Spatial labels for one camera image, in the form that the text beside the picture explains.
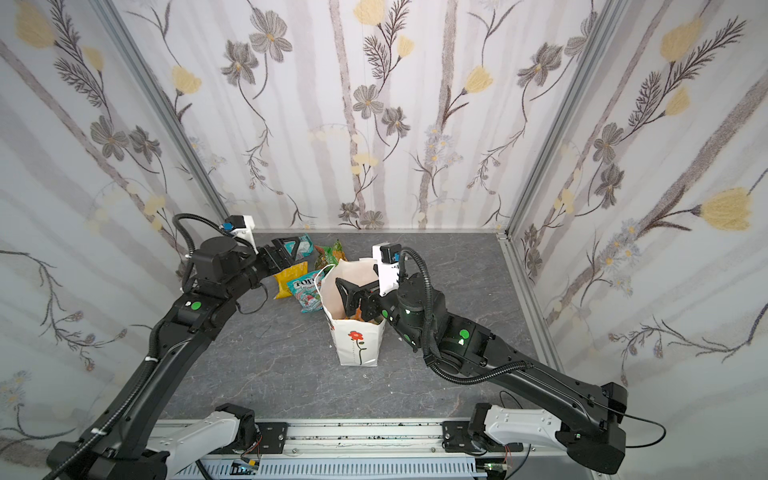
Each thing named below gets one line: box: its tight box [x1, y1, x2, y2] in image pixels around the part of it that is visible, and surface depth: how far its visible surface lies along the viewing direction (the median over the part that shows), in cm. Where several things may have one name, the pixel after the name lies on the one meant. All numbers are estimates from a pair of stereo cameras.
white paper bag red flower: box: [314, 258, 387, 367], surface depth 76 cm
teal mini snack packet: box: [286, 269, 324, 313], surface depth 100 cm
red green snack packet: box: [314, 239, 348, 270], surface depth 110 cm
